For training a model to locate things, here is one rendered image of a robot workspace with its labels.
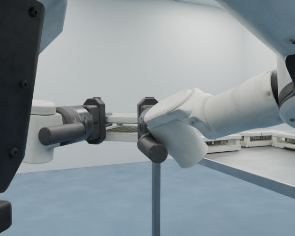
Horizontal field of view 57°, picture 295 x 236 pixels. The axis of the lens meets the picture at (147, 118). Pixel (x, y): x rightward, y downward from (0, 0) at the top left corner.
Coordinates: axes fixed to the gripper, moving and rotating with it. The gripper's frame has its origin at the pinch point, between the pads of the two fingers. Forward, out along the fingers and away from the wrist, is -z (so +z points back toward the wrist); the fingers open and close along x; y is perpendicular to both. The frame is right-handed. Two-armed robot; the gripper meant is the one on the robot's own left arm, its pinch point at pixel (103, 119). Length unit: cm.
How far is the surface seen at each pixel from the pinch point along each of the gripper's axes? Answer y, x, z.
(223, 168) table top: 26.4, 20.2, -36.7
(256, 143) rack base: 35, 18, -82
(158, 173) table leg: -19, 39, -81
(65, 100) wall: -258, 2, -268
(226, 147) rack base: 23, 17, -62
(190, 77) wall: -108, -40, -442
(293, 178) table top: 48, 18, -27
